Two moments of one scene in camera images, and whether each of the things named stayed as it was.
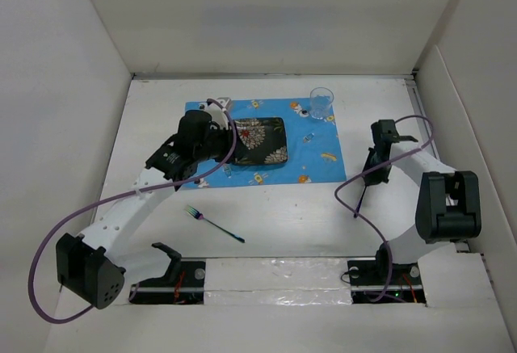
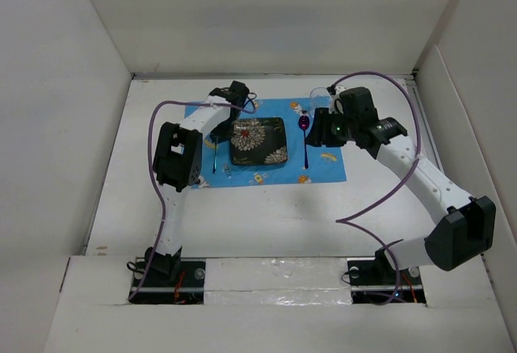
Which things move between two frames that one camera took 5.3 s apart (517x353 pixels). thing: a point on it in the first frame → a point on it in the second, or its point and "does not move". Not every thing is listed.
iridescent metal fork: x=194 y=212 → x=215 y=160
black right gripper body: x=382 y=174 → x=340 y=129
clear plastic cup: x=320 y=101 does not move
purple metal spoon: x=359 y=201 → x=304 y=123
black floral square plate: x=260 y=140 does not move
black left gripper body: x=219 y=145 → x=224 y=130
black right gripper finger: x=368 y=178 → x=316 y=135
